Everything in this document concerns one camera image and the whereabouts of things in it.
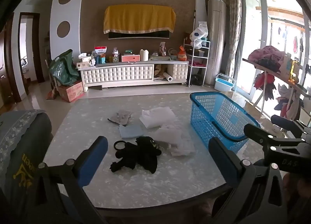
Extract blue plastic laundry basket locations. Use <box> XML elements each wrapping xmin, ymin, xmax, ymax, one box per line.
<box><xmin>190</xmin><ymin>91</ymin><xmax>260</xmax><ymax>153</ymax></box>

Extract light blue cloth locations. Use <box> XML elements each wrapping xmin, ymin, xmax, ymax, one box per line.
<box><xmin>119</xmin><ymin>125</ymin><xmax>144</xmax><ymax>139</ymax></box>

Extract black plush toy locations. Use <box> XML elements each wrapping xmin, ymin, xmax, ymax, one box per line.
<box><xmin>110</xmin><ymin>136</ymin><xmax>162</xmax><ymax>174</ymax></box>

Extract grey fuzzy cloth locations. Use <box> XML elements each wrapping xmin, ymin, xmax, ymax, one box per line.
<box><xmin>108</xmin><ymin>110</ymin><xmax>132</xmax><ymax>126</ymax></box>

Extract white foam sheet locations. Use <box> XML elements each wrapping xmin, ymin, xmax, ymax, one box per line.
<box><xmin>139</xmin><ymin>107</ymin><xmax>176</xmax><ymax>129</ymax></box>

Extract right hand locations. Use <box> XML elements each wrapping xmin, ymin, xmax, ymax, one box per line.
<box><xmin>283</xmin><ymin>173</ymin><xmax>310</xmax><ymax>216</ymax></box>

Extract wooden clothes rack table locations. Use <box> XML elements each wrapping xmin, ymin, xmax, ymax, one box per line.
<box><xmin>242</xmin><ymin>58</ymin><xmax>310</xmax><ymax>115</ymax></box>

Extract light blue storage bin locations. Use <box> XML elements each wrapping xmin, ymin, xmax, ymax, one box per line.
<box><xmin>214</xmin><ymin>73</ymin><xmax>236</xmax><ymax>92</ymax></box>

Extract dark chair with lace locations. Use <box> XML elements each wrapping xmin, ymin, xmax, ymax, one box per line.
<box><xmin>1</xmin><ymin>110</ymin><xmax>53</xmax><ymax>214</ymax></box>

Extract pink clothes pile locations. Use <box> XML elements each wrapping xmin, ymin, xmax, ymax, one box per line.
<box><xmin>248</xmin><ymin>45</ymin><xmax>286</xmax><ymax>64</ymax></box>

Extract pink cardboard box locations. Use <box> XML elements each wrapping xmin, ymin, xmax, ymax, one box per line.
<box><xmin>58</xmin><ymin>81</ymin><xmax>84</xmax><ymax>102</ymax></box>

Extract white metal shelf rack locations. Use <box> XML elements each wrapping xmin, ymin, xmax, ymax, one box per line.
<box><xmin>183</xmin><ymin>37</ymin><xmax>210</xmax><ymax>87</ymax></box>

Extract white paper roll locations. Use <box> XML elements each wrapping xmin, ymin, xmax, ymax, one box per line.
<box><xmin>163</xmin><ymin>72</ymin><xmax>173</xmax><ymax>82</ymax></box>

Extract orange snack bag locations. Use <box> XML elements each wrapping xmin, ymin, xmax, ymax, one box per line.
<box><xmin>178</xmin><ymin>46</ymin><xmax>187</xmax><ymax>62</ymax></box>

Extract white plastic bags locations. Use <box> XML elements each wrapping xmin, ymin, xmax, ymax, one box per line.
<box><xmin>190</xmin><ymin>22</ymin><xmax>208</xmax><ymax>49</ymax></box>

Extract green plastic bag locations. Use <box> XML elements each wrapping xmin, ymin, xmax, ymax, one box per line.
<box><xmin>49</xmin><ymin>49</ymin><xmax>81</xmax><ymax>86</ymax></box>

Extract white tufted TV cabinet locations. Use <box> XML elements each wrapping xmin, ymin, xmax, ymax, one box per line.
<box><xmin>79</xmin><ymin>61</ymin><xmax>189</xmax><ymax>91</ymax></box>

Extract standing air conditioner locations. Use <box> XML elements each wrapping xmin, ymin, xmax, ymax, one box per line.
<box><xmin>204</xmin><ymin>0</ymin><xmax>226</xmax><ymax>85</ymax></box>

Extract patterned curtain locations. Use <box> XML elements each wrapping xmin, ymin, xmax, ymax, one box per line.
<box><xmin>226</xmin><ymin>0</ymin><xmax>242</xmax><ymax>78</ymax></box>

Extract pink drawer box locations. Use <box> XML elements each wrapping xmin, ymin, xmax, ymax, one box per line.
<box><xmin>121</xmin><ymin>54</ymin><xmax>140</xmax><ymax>62</ymax></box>

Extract yellow cloth covered TV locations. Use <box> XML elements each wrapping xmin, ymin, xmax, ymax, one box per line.
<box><xmin>103</xmin><ymin>4</ymin><xmax>176</xmax><ymax>39</ymax></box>

